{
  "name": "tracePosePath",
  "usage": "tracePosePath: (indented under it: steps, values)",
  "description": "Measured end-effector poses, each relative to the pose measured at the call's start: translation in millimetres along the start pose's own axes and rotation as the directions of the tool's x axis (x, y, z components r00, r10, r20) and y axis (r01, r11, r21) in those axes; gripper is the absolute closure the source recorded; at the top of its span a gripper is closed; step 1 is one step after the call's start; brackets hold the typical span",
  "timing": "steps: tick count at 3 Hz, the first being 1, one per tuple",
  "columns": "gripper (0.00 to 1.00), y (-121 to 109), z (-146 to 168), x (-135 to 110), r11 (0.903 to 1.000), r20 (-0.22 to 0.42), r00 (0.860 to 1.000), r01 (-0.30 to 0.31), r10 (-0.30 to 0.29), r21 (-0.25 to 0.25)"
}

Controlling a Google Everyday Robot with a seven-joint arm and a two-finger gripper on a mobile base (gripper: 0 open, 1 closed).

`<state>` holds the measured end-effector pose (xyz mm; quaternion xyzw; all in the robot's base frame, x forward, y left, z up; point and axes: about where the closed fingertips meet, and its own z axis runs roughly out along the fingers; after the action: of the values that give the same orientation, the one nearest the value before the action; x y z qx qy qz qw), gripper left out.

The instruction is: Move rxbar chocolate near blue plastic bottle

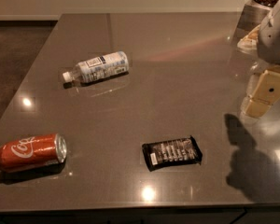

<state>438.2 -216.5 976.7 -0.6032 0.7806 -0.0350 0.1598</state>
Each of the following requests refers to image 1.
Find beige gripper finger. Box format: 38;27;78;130
243;68;280;118
246;74;260;97

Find black rxbar chocolate wrapper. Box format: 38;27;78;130
142;136;203;172

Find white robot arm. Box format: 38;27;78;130
241;0;280;118

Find clear plastic bottle blue label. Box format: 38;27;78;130
63;51;129;84

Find white plate with food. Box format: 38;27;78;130
237;25;259;55

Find jar of coffee beans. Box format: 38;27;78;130
237;0;279;31

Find red coca-cola can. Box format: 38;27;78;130
0;133;67;173

